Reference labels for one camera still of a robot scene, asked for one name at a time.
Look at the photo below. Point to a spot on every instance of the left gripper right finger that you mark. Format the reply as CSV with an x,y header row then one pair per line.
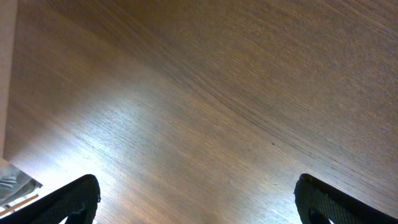
x,y
318,202

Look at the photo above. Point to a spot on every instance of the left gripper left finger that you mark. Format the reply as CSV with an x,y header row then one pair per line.
x,y
74,203

